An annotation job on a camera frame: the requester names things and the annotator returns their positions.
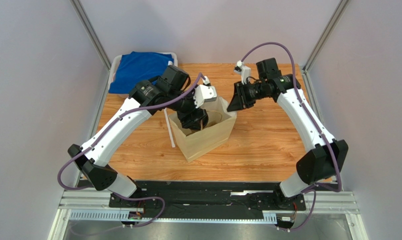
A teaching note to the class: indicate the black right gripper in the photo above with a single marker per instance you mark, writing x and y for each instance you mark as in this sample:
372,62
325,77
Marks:
241,96

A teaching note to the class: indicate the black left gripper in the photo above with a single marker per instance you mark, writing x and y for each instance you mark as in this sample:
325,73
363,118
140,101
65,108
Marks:
187,120

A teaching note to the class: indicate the kraft paper takeout bag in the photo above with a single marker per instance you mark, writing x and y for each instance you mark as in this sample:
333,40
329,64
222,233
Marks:
194,144

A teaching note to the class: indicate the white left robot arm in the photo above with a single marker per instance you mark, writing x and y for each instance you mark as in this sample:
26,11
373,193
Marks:
171,90

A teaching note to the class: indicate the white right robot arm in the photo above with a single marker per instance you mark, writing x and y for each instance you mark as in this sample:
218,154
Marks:
325,155

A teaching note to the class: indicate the white wrapped straw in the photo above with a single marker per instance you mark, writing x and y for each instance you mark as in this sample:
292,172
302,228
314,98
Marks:
166,116

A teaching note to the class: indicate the blue folded cloth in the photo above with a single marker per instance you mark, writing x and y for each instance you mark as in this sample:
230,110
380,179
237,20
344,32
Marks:
137,73

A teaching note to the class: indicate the white plastic basket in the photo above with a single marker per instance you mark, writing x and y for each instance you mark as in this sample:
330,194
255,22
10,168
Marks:
116,65

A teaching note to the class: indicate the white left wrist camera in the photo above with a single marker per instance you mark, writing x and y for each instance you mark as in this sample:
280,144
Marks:
204,93

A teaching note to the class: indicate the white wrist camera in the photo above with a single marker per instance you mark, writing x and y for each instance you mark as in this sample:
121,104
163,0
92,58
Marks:
244,71
204,93

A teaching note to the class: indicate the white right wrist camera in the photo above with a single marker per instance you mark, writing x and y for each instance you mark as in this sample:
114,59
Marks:
244,71

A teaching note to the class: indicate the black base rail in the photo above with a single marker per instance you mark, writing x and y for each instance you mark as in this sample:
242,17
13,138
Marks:
207,200

